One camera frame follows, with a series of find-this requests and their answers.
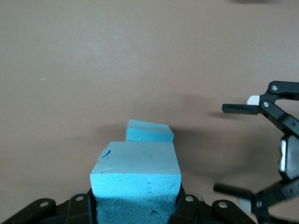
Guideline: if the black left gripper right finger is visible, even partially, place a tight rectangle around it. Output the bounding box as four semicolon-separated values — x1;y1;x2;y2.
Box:
172;191;256;224

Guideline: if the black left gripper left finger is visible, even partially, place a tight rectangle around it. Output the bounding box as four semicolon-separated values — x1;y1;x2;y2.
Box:
0;192;98;224

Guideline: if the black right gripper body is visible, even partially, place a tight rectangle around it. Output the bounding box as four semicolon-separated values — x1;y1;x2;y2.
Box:
279;135;299;180

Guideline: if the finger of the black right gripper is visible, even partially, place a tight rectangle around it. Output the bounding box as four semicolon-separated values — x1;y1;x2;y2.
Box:
213;177;299;224
221;80;299;139

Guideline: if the light blue foam block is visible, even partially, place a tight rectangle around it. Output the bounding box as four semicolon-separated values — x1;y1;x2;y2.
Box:
126;119;176;143
89;140;183;224

